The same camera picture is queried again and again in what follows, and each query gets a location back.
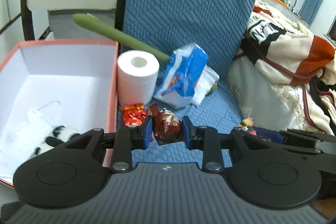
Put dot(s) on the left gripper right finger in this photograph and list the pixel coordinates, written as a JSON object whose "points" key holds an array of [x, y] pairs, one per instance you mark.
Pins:
{"points": [[205, 139]]}

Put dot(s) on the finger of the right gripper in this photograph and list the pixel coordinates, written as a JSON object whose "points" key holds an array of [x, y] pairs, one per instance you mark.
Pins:
{"points": [[273, 136]]}

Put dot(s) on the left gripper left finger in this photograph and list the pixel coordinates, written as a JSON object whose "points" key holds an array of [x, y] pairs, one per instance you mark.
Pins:
{"points": [[129, 138]]}

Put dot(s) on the dark red snack packet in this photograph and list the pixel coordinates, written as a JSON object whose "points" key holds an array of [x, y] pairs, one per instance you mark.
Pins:
{"points": [[167, 126]]}

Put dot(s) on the blue white tissue pack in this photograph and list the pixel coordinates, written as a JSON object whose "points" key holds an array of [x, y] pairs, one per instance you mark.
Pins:
{"points": [[181, 76]]}

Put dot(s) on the white textured cloth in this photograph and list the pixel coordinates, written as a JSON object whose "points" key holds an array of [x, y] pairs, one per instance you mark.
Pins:
{"points": [[206, 83]]}

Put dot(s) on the plush panda toy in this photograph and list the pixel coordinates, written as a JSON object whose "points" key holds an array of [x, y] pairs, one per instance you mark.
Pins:
{"points": [[58, 136]]}

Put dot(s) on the white face mask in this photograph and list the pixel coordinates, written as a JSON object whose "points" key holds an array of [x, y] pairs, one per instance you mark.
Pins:
{"points": [[26, 130]]}

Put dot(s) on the red foil snack packet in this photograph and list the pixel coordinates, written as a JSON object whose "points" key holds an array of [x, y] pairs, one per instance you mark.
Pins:
{"points": [[133, 114]]}

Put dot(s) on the white floral bed cover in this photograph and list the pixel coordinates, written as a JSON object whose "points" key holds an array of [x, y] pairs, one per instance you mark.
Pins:
{"points": [[274, 106]]}

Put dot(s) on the white toilet paper roll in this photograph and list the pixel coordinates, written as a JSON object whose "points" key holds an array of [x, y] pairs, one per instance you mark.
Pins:
{"points": [[137, 73]]}

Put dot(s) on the cream red black blanket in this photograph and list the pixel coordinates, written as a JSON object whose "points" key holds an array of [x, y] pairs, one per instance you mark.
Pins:
{"points": [[287, 53]]}

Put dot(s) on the pink cardboard box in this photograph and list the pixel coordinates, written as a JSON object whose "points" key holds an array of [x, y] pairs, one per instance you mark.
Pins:
{"points": [[80, 73]]}

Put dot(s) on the green plush stick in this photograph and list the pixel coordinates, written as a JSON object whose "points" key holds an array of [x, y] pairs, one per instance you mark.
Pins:
{"points": [[90, 23]]}

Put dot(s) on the blue quilted chair cover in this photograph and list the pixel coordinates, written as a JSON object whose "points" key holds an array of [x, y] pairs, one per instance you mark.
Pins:
{"points": [[217, 26]]}

